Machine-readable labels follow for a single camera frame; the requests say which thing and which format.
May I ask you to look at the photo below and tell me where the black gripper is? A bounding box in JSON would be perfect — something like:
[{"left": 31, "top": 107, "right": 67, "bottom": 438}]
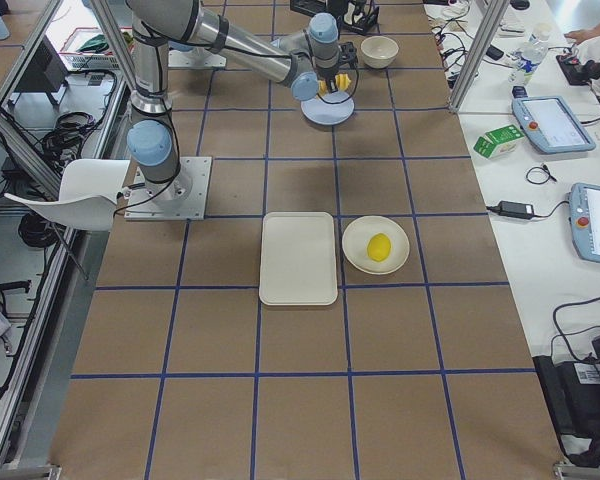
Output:
[{"left": 315, "top": 41, "right": 357, "bottom": 95}]

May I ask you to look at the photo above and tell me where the blue plate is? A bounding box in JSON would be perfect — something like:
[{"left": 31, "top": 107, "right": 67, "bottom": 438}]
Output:
[{"left": 301, "top": 92, "right": 355, "bottom": 126}]

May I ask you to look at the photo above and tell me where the black plate rack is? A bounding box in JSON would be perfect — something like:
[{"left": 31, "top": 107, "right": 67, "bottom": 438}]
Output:
[{"left": 290, "top": 0, "right": 380, "bottom": 35}]

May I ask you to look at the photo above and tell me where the cream plate under lemon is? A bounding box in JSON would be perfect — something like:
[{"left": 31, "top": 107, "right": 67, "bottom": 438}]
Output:
[{"left": 342, "top": 216, "right": 410, "bottom": 275}]

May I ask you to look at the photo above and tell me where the cream bowl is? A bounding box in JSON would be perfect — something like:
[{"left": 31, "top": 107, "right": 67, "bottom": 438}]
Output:
[{"left": 360, "top": 36, "right": 399, "bottom": 69}]

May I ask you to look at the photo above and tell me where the yellow lemon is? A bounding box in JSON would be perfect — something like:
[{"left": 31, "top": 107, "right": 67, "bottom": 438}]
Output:
[{"left": 366, "top": 233, "right": 392, "bottom": 262}]

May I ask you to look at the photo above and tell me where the white rectangular tray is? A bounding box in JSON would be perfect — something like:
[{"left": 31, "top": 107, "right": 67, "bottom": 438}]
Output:
[{"left": 259, "top": 212, "right": 338, "bottom": 306}]

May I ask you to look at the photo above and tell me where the green white carton box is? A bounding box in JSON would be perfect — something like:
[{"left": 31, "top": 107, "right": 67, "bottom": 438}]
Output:
[{"left": 473, "top": 124, "right": 524, "bottom": 159}]

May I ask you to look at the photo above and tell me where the plastic water bottle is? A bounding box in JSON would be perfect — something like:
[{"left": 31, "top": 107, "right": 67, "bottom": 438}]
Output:
[{"left": 509, "top": 23, "right": 552, "bottom": 86}]

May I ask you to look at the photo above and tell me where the black power adapter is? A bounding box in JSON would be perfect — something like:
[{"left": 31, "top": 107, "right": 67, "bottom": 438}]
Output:
[{"left": 498, "top": 201, "right": 535, "bottom": 220}]

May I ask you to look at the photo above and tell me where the far blue teach pendant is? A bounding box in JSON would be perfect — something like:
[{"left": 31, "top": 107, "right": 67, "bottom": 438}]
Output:
[{"left": 511, "top": 96, "right": 596, "bottom": 154}]

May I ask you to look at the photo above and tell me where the blue teach pendant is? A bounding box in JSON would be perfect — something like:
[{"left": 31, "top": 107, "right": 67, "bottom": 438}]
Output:
[
  {"left": 568, "top": 183, "right": 600, "bottom": 263},
  {"left": 511, "top": 96, "right": 596, "bottom": 154}
]

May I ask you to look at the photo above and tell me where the white plastic chair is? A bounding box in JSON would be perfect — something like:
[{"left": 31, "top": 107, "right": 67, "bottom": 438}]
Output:
[{"left": 3, "top": 158, "right": 131, "bottom": 286}]

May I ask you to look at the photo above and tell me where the near blue teach pendant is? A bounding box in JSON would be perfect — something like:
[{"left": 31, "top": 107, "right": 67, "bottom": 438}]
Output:
[{"left": 568, "top": 183, "right": 600, "bottom": 263}]

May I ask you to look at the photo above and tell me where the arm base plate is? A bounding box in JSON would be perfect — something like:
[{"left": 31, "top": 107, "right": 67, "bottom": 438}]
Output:
[
  {"left": 164, "top": 33, "right": 226, "bottom": 70},
  {"left": 124, "top": 156, "right": 212, "bottom": 221}
]

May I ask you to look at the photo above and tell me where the aluminium frame post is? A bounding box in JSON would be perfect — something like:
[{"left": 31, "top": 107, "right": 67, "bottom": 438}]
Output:
[{"left": 449, "top": 0, "right": 509, "bottom": 113}]

